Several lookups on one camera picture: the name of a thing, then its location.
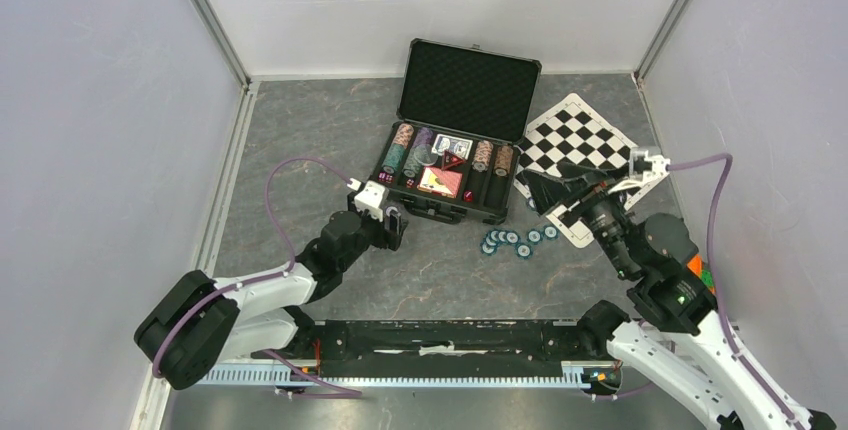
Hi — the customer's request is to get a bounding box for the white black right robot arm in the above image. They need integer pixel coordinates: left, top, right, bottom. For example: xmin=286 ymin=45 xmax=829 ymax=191
xmin=518 ymin=152 xmax=835 ymax=429

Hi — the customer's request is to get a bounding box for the black red all-in triangle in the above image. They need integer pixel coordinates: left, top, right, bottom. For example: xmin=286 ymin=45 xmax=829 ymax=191
xmin=440 ymin=151 xmax=466 ymax=170

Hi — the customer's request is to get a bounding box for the purple poker chip stack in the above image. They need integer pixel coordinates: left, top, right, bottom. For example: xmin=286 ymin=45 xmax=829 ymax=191
xmin=412 ymin=127 xmax=434 ymax=149

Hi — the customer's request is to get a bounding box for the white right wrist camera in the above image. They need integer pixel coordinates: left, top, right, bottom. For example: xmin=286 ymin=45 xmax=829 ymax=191
xmin=628 ymin=147 xmax=671 ymax=184

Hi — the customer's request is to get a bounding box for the green 50 chip lower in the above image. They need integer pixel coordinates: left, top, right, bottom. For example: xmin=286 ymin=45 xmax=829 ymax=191
xmin=515 ymin=243 xmax=533 ymax=259

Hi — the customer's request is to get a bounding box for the teal poker chip stack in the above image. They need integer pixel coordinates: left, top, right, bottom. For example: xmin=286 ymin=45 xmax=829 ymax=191
xmin=381 ymin=143 xmax=406 ymax=175

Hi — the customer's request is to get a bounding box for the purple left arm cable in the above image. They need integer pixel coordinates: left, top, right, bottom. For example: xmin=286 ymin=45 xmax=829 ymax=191
xmin=152 ymin=157 xmax=362 ymax=399

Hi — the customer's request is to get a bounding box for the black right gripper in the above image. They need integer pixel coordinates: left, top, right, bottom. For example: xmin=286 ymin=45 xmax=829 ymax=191
xmin=521 ymin=161 xmax=638 ymax=277

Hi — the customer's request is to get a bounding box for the clear dealer button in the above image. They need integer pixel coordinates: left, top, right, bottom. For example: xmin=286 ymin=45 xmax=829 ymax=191
xmin=412 ymin=146 xmax=439 ymax=167

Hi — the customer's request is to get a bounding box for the red playing card deck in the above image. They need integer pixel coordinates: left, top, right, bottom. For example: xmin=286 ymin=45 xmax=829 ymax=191
xmin=417 ymin=167 xmax=463 ymax=198

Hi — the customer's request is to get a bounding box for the green yellow blue chip stack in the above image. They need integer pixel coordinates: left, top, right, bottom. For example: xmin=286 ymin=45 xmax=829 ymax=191
xmin=402 ymin=147 xmax=427 ymax=179

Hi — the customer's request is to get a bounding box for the green 50 chip middle right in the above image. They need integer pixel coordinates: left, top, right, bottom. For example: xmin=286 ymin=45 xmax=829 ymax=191
xmin=527 ymin=229 xmax=545 ymax=246

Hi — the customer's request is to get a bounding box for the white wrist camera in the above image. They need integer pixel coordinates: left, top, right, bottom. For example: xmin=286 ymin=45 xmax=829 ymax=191
xmin=347 ymin=178 xmax=388 ymax=222
xmin=628 ymin=147 xmax=671 ymax=184

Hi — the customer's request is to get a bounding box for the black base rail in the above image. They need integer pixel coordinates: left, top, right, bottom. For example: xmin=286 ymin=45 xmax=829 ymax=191
xmin=251 ymin=320 xmax=623 ymax=386

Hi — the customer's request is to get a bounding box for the brown poker chip stack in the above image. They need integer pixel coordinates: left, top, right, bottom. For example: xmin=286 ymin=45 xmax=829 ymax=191
xmin=493 ymin=145 xmax=514 ymax=177

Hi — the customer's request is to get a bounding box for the green 50 chip far right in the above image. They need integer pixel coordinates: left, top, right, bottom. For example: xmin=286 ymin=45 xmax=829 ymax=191
xmin=543 ymin=225 xmax=559 ymax=240

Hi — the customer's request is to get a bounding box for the blue playing card deck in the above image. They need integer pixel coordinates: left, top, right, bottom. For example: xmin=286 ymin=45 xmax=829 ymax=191
xmin=431 ymin=134 xmax=474 ymax=159

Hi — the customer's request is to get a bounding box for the black poker case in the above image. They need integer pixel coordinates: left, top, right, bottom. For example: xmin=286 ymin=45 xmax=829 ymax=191
xmin=370 ymin=38 xmax=542 ymax=225

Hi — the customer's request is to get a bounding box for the orange blue poker chip stack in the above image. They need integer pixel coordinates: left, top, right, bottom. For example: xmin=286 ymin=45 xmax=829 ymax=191
xmin=472 ymin=140 xmax=494 ymax=172

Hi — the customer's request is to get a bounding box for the black white chessboard mat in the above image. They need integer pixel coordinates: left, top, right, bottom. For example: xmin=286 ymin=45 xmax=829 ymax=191
xmin=516 ymin=93 xmax=668 ymax=248

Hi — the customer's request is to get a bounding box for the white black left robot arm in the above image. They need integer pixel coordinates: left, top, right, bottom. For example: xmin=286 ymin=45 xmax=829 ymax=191
xmin=133 ymin=207 xmax=408 ymax=390

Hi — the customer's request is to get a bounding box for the pink poker chip stack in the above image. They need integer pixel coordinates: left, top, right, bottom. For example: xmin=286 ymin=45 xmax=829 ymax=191
xmin=392 ymin=123 xmax=415 ymax=148

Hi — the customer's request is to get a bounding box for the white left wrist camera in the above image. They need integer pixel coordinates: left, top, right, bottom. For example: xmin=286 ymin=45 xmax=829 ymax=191
xmin=347 ymin=178 xmax=388 ymax=222

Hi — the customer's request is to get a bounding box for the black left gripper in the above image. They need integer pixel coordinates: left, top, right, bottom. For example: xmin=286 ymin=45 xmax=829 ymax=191
xmin=338 ymin=192 xmax=408 ymax=271

